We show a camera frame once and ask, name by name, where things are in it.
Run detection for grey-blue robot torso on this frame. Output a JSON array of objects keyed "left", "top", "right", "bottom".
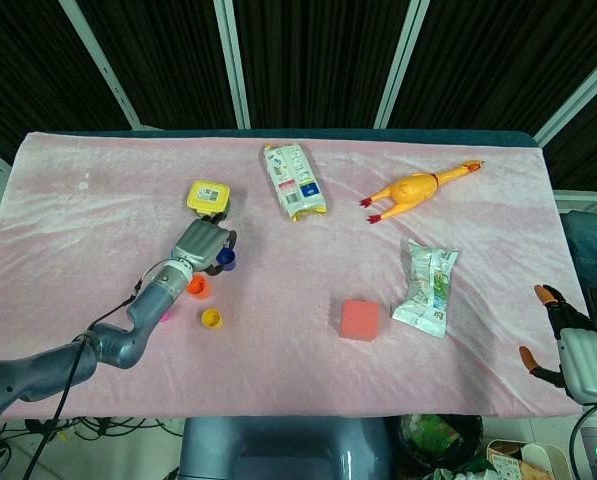
[{"left": 178, "top": 415, "right": 394, "bottom": 480}]

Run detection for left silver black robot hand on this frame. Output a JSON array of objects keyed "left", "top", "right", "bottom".
[{"left": 170, "top": 210, "right": 239, "bottom": 277}]

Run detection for yellow rubber chicken toy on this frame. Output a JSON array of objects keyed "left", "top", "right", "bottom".
[{"left": 360, "top": 158, "right": 486, "bottom": 225}]

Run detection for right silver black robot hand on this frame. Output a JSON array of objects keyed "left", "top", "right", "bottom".
[{"left": 519, "top": 283, "right": 597, "bottom": 404}]

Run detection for aluminium frame rail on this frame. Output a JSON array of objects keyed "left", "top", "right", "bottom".
[{"left": 552, "top": 188, "right": 597, "bottom": 217}]

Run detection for red foam cube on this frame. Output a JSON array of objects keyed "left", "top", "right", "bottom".
[{"left": 339, "top": 298, "right": 382, "bottom": 343}]

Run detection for tangled black floor cables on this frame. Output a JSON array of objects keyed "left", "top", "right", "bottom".
[{"left": 0, "top": 417, "right": 184, "bottom": 480}]

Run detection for orange plastic cup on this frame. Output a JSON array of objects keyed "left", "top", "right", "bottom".
[{"left": 186, "top": 274, "right": 212, "bottom": 298}]

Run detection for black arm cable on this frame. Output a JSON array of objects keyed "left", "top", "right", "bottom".
[{"left": 25, "top": 292, "right": 140, "bottom": 480}]

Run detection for black trash bin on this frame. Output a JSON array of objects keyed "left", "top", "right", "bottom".
[{"left": 396, "top": 413, "right": 484, "bottom": 480}]

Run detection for white partition post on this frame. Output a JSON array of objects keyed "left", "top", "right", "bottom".
[
  {"left": 212, "top": 0, "right": 252, "bottom": 130},
  {"left": 66, "top": 0, "right": 142, "bottom": 130},
  {"left": 372, "top": 0, "right": 432, "bottom": 129},
  {"left": 532, "top": 62, "right": 597, "bottom": 146}
]

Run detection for pink velvet tablecloth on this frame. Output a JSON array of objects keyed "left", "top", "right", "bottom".
[{"left": 0, "top": 130, "right": 587, "bottom": 419}]

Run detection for white yellow snack bag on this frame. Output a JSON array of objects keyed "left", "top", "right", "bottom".
[{"left": 263, "top": 143, "right": 329, "bottom": 222}]

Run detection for crumpled white green wrapper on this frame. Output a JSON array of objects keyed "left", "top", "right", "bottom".
[{"left": 390, "top": 238, "right": 460, "bottom": 340}]

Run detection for blue jeans leg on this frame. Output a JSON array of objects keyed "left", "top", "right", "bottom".
[{"left": 560, "top": 209, "right": 597, "bottom": 321}]

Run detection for brown cardboard box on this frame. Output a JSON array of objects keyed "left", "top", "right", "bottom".
[{"left": 485, "top": 438, "right": 572, "bottom": 480}]

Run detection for green tub with yellow lid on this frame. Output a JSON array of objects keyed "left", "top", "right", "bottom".
[{"left": 185, "top": 180, "right": 232, "bottom": 217}]

